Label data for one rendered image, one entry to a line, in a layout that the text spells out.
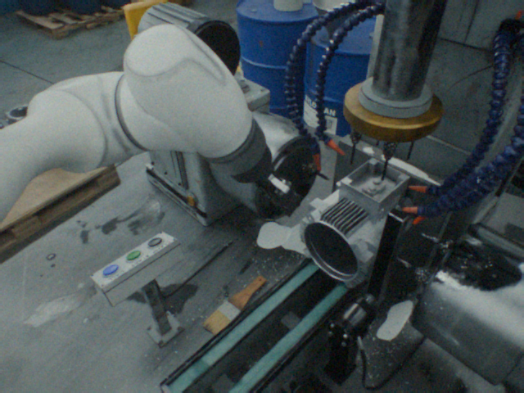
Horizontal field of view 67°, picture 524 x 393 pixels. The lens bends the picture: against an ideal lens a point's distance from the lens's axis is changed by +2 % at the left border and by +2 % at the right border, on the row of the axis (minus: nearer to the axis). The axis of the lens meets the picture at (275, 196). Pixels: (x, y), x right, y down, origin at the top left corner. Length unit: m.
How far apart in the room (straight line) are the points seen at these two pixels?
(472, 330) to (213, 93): 0.57
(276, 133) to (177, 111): 0.56
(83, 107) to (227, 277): 0.72
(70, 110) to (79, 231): 0.88
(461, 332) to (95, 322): 0.83
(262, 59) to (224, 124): 2.24
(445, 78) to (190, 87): 0.64
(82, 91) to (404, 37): 0.47
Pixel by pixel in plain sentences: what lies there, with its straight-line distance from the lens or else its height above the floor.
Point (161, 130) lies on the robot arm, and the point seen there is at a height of 1.45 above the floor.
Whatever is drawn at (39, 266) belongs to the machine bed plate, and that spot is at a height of 0.80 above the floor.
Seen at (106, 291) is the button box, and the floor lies 1.07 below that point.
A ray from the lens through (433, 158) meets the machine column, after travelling 1.02.
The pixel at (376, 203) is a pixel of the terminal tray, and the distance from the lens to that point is 0.84.
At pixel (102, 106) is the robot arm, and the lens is 0.51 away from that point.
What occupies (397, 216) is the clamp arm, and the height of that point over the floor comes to 1.25.
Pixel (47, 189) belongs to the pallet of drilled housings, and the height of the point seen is 0.15.
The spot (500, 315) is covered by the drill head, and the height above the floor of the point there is 1.13.
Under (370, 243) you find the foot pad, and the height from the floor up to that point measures 1.07.
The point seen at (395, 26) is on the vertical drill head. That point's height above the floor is 1.48.
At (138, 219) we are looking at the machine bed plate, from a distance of 1.33.
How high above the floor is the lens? 1.70
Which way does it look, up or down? 42 degrees down
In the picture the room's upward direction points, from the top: straight up
